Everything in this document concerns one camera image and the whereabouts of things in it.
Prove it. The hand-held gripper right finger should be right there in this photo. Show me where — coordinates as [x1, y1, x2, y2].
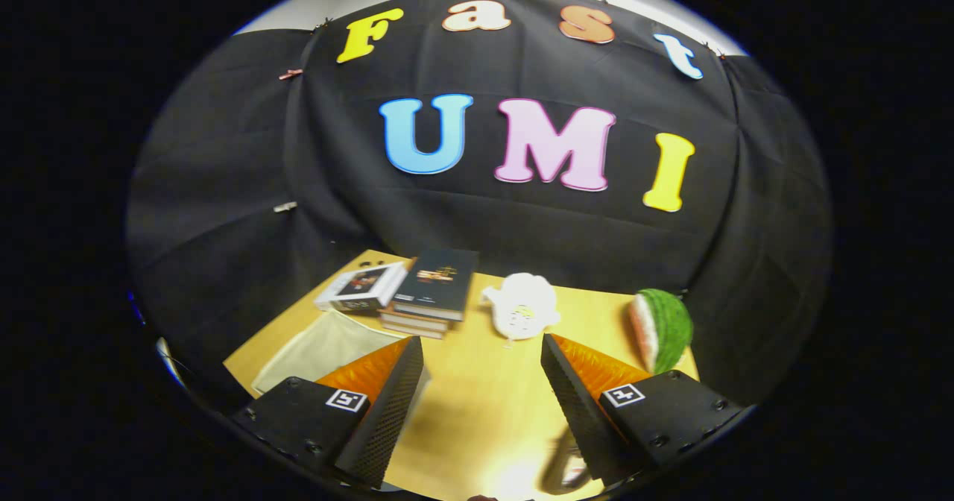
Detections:
[540, 333, 748, 487]

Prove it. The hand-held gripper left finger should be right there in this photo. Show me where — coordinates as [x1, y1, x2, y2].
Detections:
[230, 335, 426, 489]

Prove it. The brown fuzzy slipper shoe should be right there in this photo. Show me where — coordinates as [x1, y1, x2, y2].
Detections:
[540, 430, 594, 496]

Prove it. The grey fabric storage box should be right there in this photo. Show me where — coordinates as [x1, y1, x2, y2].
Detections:
[252, 309, 432, 442]

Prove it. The brown cover book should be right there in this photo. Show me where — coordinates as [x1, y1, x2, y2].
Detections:
[378, 322, 449, 340]
[380, 305, 455, 332]

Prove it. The watermelon slice plush toy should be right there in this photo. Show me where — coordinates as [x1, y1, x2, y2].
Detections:
[628, 289, 694, 374]

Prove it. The white plush toy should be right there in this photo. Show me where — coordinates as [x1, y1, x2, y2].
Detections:
[481, 273, 561, 341]

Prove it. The white cover book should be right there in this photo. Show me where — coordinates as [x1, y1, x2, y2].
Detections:
[315, 262, 408, 314]

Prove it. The dark cover book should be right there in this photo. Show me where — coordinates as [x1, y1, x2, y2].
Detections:
[392, 248, 480, 322]

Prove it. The black backdrop cloth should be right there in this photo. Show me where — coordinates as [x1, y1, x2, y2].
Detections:
[125, 0, 833, 412]

